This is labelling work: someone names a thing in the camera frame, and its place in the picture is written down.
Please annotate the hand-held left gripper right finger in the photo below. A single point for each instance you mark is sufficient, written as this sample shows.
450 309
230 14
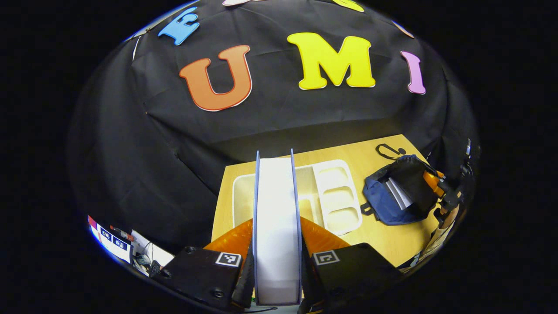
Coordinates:
353 270

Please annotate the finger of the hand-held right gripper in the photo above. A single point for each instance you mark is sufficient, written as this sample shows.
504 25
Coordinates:
436 183

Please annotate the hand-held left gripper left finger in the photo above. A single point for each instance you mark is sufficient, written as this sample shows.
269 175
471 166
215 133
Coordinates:
205 274

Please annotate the white book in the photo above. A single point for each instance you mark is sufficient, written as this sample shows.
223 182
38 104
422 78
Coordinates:
399 194

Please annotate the blue schoolbag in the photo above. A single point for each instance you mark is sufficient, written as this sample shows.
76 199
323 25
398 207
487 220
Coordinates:
383 205

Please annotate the white plastic bookshelf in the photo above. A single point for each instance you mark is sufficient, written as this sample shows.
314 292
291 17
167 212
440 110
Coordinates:
338 200

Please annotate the blue-grey book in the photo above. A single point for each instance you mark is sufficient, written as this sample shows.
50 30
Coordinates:
277 226

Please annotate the white side desk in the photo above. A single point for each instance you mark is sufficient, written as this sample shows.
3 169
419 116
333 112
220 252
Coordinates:
150 250

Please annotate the computer monitor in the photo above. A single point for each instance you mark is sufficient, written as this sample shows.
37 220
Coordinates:
111 240

